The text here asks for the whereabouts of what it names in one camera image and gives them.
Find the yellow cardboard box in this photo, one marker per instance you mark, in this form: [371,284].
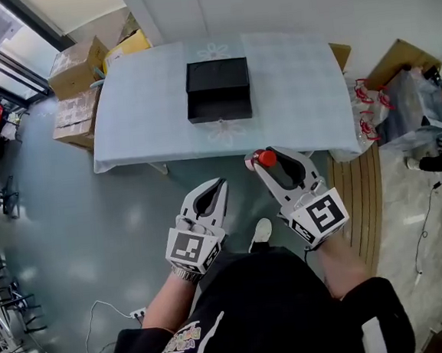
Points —
[127,49]

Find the plastic wrapped grey appliance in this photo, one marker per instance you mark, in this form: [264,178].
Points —
[411,109]

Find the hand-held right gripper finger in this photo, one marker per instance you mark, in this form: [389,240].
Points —
[274,190]
[308,168]

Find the white power strip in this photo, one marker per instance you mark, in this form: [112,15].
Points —
[138,313]

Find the small red-capped bottle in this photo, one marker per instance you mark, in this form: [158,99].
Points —
[267,158]

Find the person's black shirt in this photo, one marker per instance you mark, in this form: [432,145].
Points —
[264,314]

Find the dark window frame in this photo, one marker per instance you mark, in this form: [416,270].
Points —
[23,70]

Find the wooden slatted bench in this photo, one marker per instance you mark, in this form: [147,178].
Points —
[358,206]

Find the person's left forearm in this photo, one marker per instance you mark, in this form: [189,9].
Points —
[166,303]

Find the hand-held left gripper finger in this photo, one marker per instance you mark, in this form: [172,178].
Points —
[192,202]
[222,210]

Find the white table leg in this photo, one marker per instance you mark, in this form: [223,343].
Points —
[160,167]

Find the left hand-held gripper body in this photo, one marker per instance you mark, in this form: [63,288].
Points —
[187,248]

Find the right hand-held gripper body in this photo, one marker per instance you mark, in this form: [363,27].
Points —
[320,213]

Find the black box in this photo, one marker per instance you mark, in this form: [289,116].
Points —
[218,89]

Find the large open cardboard box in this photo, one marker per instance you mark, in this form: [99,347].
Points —
[399,60]

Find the silver wristwatch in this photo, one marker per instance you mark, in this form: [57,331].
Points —
[187,274]

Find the person's white shoe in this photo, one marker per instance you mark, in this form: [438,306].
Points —
[260,231]

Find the small brown cardboard box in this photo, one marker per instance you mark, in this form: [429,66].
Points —
[342,54]

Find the light blue tablecloth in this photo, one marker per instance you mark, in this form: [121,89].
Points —
[142,113]

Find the taped cardboard box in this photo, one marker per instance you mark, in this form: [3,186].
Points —
[75,69]
[75,119]

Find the person's right forearm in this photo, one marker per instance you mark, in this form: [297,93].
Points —
[344,265]

